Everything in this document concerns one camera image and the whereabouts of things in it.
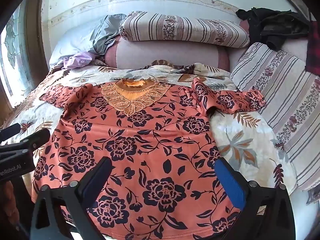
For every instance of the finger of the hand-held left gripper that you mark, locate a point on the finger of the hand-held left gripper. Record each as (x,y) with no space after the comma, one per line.
(37,138)
(10,131)

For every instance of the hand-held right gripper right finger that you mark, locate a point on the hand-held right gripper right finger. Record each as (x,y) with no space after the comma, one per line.
(230,185)

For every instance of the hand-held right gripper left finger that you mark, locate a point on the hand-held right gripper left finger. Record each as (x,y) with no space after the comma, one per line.
(100,177)

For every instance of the orange floral shirt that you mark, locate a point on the orange floral shirt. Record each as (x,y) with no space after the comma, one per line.
(155,142)

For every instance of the black clothes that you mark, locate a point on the black clothes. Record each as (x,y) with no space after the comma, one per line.
(275,25)

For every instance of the cream leaf-print blanket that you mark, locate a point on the cream leaf-print blanket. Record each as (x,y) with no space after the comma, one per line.
(245,140)

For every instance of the patterned glass window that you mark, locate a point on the patterned glass window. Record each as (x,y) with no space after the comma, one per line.
(15,55)

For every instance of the purple cloth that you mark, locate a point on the purple cloth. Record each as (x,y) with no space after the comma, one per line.
(77,60)

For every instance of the grey and white pillow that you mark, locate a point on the grey and white pillow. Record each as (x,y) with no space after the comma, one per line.
(72,42)

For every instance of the striped floral pillow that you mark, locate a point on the striped floral pillow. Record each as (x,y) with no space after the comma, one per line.
(185,30)
(287,92)

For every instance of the brown patterned cloth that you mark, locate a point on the brown patterned cloth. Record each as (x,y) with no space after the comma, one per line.
(160,63)

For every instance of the pink and white bolster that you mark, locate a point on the pink and white bolster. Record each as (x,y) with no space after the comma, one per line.
(170,53)

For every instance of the red plaid cloth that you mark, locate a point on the red plaid cloth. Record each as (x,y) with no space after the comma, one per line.
(313,52)

